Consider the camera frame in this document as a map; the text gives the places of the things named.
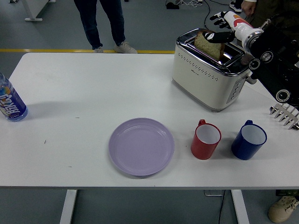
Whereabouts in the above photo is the blue-label plastic water bottle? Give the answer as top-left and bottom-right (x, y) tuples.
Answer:
(0, 72), (28, 122)

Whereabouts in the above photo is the black toaster power cable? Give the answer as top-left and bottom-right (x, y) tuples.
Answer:
(202, 0), (211, 31)

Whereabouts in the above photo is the purple round plate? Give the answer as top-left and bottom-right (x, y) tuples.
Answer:
(108, 117), (175, 177)

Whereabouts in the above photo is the white table leg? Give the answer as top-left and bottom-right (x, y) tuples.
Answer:
(59, 189), (78, 224)
(231, 189), (250, 224)

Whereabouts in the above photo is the cream chrome two-slot toaster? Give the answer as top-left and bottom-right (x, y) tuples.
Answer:
(171, 28), (256, 114)

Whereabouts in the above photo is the white background desk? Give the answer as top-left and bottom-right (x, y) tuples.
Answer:
(8, 0), (57, 22)

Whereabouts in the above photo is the yellow floor tape line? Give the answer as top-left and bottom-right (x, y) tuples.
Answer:
(0, 48), (176, 55)

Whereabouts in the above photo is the black table control panel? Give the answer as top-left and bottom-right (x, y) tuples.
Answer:
(275, 189), (299, 196)

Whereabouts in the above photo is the person's beige shoe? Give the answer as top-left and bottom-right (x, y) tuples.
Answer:
(268, 195), (299, 224)

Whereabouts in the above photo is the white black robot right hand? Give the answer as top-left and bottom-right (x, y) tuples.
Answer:
(202, 11), (261, 45)

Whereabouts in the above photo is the white cable bundle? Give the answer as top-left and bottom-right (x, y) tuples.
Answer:
(179, 0), (204, 7)

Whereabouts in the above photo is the black cable under table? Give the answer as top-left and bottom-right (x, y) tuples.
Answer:
(218, 190), (226, 224)

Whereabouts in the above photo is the grey under-table bracket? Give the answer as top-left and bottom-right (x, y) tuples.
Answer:
(204, 189), (225, 196)

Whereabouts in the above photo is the silver metal toast rack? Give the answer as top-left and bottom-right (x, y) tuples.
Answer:
(270, 104), (299, 130)

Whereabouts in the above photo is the person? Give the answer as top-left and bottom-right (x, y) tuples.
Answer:
(73, 0), (138, 54)
(229, 0), (243, 14)
(240, 0), (299, 29)

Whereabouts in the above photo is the brown-crust bread slice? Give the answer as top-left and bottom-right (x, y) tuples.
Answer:
(194, 29), (225, 60)

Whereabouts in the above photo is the red enamel mug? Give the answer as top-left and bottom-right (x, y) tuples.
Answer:
(190, 119), (222, 161)

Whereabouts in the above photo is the blue enamel mug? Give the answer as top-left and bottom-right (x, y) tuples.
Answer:
(230, 119), (267, 161)

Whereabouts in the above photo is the white paper sheet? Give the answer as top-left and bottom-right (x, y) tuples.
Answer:
(244, 70), (281, 103)

